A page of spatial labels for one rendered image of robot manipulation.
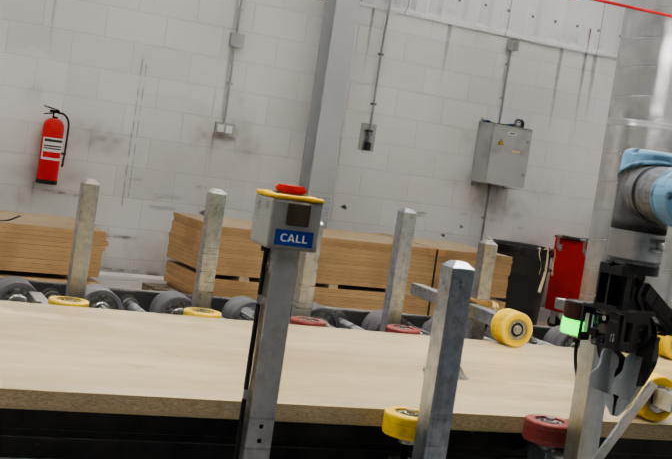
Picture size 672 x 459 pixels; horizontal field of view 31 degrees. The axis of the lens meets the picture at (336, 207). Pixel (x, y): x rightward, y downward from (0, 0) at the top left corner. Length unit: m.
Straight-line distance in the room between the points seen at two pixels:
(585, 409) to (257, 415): 0.50
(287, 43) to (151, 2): 1.13
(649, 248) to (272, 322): 0.51
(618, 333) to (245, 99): 7.67
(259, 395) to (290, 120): 7.83
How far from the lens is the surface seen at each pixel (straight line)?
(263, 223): 1.53
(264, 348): 1.55
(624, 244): 1.65
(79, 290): 2.60
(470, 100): 10.17
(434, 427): 1.68
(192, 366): 1.98
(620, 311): 1.63
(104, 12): 8.80
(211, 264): 2.66
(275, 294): 1.54
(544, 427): 1.94
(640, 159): 1.64
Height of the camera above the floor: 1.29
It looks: 3 degrees down
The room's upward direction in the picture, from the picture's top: 8 degrees clockwise
